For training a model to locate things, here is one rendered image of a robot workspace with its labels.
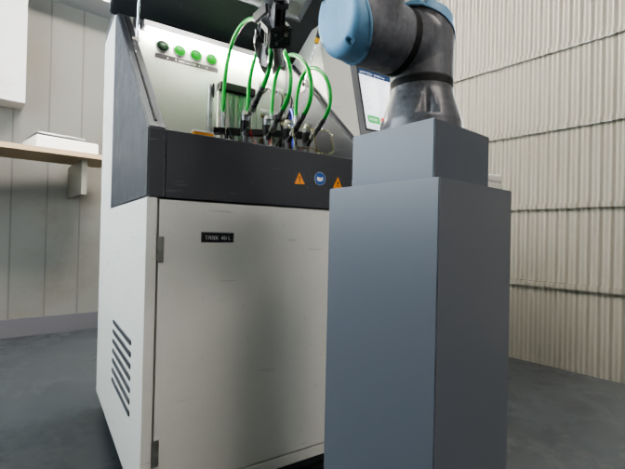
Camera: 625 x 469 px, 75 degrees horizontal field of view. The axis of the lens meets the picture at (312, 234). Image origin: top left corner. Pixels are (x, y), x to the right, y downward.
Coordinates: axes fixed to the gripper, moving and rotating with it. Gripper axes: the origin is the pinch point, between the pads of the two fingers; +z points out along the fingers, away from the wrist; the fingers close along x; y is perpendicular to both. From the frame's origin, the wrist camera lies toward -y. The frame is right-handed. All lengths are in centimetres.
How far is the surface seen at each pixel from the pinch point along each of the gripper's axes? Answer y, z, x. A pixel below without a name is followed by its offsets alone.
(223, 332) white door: 58, 41, -30
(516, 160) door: -22, 74, 172
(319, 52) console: -33.4, 9.4, 33.2
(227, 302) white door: 53, 36, -27
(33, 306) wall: -100, 202, -122
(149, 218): 39, 16, -41
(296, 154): 26.1, 13.1, -0.1
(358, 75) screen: -26, 16, 49
